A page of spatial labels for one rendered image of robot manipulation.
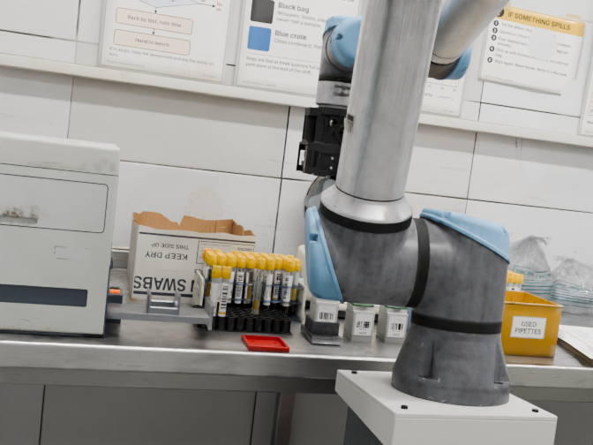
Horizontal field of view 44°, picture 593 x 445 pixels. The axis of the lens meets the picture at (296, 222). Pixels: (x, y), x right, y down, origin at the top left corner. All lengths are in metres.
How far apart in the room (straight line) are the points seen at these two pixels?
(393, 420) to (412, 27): 0.43
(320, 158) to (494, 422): 0.55
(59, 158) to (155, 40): 0.71
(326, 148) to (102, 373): 0.51
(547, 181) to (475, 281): 1.25
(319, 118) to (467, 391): 0.55
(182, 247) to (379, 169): 0.69
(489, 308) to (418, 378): 0.12
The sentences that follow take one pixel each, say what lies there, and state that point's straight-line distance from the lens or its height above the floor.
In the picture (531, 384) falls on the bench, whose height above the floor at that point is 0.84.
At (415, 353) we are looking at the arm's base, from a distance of 0.94.
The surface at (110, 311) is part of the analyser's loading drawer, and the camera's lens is 1.20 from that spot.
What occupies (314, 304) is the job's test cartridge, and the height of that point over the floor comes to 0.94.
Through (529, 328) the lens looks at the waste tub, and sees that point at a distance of 1.44.
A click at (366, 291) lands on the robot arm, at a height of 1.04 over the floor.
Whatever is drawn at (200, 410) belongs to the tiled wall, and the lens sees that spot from 1.93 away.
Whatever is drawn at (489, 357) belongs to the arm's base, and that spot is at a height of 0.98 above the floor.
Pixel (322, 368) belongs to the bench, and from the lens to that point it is 1.22.
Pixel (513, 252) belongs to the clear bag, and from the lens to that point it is 1.98.
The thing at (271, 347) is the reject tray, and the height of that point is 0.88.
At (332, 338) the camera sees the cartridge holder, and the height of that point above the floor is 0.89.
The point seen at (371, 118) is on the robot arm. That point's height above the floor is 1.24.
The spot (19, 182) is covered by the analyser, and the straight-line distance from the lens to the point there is 1.16.
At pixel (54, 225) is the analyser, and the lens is 1.16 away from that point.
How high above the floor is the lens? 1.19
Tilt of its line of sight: 5 degrees down
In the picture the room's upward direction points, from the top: 7 degrees clockwise
